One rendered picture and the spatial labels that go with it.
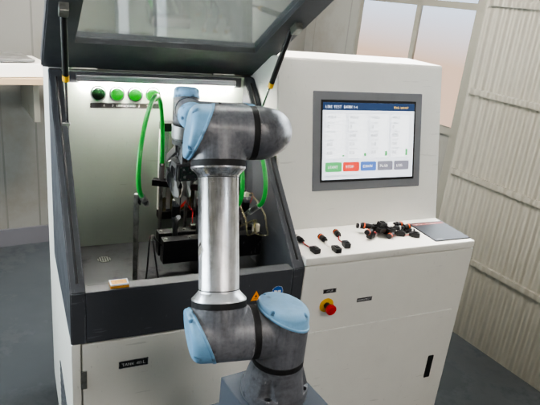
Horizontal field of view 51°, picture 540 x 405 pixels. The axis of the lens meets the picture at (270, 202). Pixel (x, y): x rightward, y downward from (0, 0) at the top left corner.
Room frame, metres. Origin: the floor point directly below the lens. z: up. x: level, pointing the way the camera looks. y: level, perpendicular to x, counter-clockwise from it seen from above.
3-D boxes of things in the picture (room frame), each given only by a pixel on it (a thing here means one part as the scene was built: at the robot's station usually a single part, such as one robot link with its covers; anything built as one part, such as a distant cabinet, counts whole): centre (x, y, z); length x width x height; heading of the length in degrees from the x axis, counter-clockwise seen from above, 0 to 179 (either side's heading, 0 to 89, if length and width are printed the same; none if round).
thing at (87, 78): (1.90, 0.41, 1.43); 0.54 x 0.03 x 0.02; 116
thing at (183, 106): (1.53, 0.23, 1.41); 0.11 x 0.11 x 0.08; 18
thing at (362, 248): (1.84, -0.40, 0.96); 0.70 x 0.22 x 0.03; 116
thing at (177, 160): (1.61, 0.27, 1.25); 0.09 x 0.08 x 0.12; 26
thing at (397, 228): (1.86, -0.43, 1.01); 0.23 x 0.11 x 0.06; 116
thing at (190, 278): (1.45, 0.19, 0.87); 0.62 x 0.04 x 0.16; 116
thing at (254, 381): (1.05, -0.05, 0.95); 0.15 x 0.15 x 0.10
